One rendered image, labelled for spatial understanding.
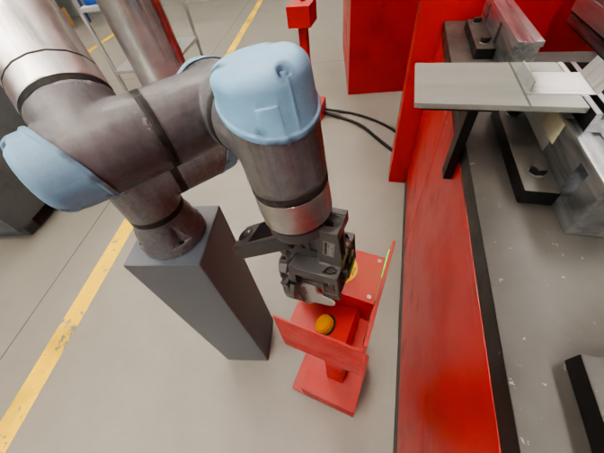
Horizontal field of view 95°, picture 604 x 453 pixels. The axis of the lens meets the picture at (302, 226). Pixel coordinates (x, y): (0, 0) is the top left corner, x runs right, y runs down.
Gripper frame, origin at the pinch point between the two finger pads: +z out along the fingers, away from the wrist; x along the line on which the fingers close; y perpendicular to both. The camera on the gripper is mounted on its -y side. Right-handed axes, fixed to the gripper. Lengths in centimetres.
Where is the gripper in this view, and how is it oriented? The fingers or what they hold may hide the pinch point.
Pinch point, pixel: (309, 293)
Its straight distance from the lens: 47.1
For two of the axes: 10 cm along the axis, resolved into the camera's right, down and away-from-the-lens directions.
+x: 3.9, -7.3, 5.6
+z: 1.8, 6.6, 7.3
